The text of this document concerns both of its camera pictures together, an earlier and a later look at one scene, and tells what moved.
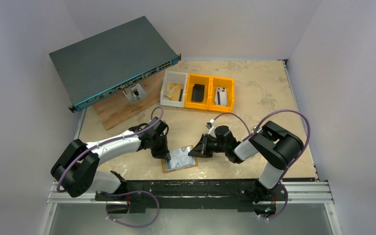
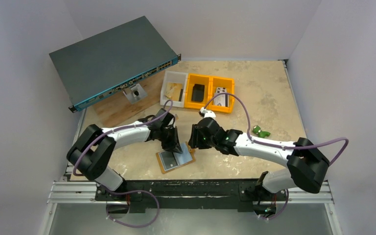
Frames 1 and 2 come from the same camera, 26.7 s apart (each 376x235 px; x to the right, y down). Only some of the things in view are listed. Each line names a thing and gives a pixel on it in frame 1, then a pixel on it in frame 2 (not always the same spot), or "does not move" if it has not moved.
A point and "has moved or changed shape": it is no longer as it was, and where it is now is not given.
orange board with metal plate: x=179 y=160 has moved or changed shape
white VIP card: x=179 y=158 -> x=221 y=100
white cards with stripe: x=221 y=97 does not move
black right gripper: x=203 y=146 -> x=195 y=135
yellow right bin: x=221 y=82 does not move
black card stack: x=198 y=93 does not move
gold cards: x=174 y=91 does not move
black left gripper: x=163 y=153 -> x=174 y=145
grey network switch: x=102 y=64 does not move
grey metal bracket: x=134 y=93 does not move
